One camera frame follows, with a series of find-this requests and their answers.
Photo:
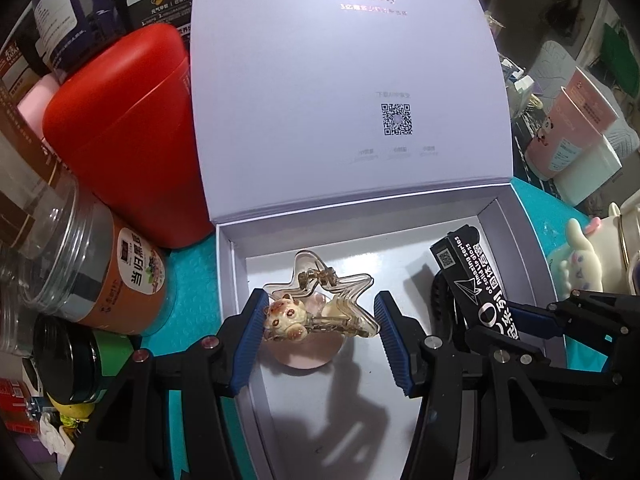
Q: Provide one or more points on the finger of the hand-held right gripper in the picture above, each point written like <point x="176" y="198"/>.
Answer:
<point x="532" y="320"/>
<point x="525" y="358"/>

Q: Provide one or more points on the pink round compact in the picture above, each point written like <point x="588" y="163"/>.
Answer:
<point x="305" y="357"/>

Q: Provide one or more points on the green tote bag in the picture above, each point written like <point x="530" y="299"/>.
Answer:
<point x="612" y="55"/>

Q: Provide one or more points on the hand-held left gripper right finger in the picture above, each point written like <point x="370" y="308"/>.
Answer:
<point x="395" y="345"/>

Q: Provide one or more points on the dark blue jar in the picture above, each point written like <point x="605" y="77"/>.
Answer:
<point x="65" y="10"/>

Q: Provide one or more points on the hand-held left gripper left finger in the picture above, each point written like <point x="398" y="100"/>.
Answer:
<point x="250" y="340"/>

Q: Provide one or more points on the white cup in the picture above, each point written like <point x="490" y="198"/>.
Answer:
<point x="587" y="170"/>

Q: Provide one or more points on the black hair clip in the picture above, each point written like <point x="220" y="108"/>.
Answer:
<point x="442" y="305"/>

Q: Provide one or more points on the red label box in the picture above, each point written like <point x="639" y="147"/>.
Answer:
<point x="15" y="405"/>

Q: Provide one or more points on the clear jar with brown contents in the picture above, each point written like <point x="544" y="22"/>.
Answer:
<point x="20" y="135"/>

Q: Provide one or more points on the white gift box with lid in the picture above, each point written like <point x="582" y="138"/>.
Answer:
<point x="320" y="110"/>

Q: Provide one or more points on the pink container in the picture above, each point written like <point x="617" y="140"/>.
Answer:
<point x="35" y="102"/>

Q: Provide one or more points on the clear star bear hair clip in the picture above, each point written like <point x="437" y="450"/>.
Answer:
<point x="320" y="305"/>

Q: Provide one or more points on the green jar with black lid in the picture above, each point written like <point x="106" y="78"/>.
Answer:
<point x="70" y="365"/>

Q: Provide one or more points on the red canister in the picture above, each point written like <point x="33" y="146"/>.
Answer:
<point x="125" y="135"/>

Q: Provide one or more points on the yellow fruit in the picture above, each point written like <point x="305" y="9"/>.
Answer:
<point x="75" y="410"/>

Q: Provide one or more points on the cream water bottle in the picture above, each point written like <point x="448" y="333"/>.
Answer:
<point x="600" y="255"/>

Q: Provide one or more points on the teal bubble mailer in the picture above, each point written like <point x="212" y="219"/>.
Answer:
<point x="195" y="280"/>

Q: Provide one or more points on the small clear jar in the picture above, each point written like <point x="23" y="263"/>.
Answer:
<point x="10" y="320"/>

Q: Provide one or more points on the pink paper cup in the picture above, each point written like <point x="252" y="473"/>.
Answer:
<point x="575" y="120"/>

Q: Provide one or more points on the clear jar with orange label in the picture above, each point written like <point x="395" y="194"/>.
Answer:
<point x="107" y="280"/>

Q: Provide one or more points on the black long cosmetic box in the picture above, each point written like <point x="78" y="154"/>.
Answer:
<point x="470" y="280"/>

